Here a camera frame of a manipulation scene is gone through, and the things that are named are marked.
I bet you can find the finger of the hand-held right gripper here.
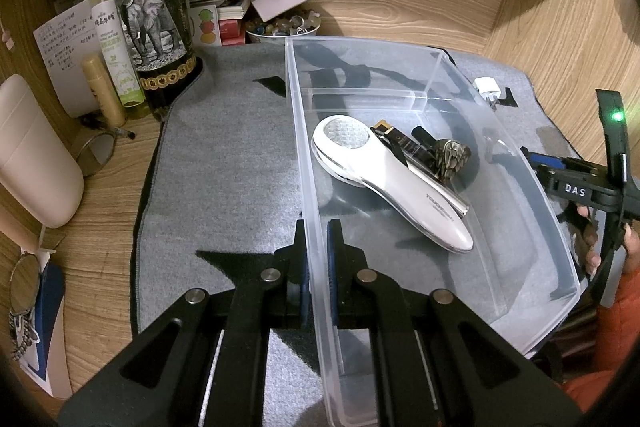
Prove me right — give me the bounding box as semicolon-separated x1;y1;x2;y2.
520;146;566;182

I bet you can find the small black case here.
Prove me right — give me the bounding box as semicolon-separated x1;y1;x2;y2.
411;126;441;152

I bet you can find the person's right hand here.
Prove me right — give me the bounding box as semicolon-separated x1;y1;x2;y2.
574;204;640;275

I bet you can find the white bowl of stones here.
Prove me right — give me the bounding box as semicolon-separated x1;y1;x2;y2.
244;9;322;44

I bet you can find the grey mat with black letters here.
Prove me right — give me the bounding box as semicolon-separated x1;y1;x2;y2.
131;38;583;427

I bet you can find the white plug adapter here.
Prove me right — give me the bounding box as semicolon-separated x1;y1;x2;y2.
474;77;501;105

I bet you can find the white handwritten note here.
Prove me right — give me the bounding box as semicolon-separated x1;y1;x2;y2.
33;2;108;118

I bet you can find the white handheld electric device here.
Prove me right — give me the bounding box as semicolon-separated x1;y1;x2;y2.
311;116;475;254

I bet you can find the round metal-rim lens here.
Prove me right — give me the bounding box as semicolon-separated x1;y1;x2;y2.
75;132;118;178

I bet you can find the beige cylindrical tube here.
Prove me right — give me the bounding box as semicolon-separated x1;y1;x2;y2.
81;53;127;128

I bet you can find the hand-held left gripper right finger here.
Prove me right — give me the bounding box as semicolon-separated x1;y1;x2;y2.
326;218;585;427

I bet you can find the beaded bracelet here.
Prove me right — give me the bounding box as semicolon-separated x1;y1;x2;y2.
9;312;41;360

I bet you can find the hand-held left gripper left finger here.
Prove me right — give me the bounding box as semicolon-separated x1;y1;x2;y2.
59;219;313;427

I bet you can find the clear plastic storage box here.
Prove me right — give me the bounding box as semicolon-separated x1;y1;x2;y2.
284;36;582;427

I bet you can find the blue and white booklet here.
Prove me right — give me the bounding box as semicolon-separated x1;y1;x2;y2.
20;264;73;400

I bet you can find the pink bottle with handle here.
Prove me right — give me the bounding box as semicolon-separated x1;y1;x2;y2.
0;74;85;253

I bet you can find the person's right forearm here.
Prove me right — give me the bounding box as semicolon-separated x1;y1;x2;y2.
560;269;640;408

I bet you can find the green spray bottle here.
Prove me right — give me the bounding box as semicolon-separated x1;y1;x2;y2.
90;0;151;120

